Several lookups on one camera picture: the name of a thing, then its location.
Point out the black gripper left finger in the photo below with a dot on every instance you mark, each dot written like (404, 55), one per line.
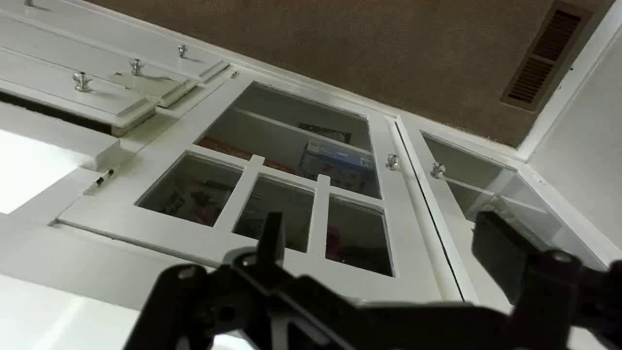
(213, 312)

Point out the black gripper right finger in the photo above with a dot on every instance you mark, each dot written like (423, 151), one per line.
(555, 304)

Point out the white glass-paned cabinet door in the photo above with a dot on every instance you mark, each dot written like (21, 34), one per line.
(447, 221)
(242, 195)

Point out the white display cabinet body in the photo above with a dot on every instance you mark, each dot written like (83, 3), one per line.
(83, 254)

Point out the silver round door knob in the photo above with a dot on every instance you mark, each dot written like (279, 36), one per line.
(390, 160)
(437, 170)

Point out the silver round cabinet knob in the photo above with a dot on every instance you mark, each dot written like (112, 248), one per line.
(134, 67)
(180, 50)
(81, 81)

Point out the blue box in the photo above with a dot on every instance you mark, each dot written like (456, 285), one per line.
(340, 168)

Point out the brown slatted floor vent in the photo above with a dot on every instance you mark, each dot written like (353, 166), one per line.
(544, 59)

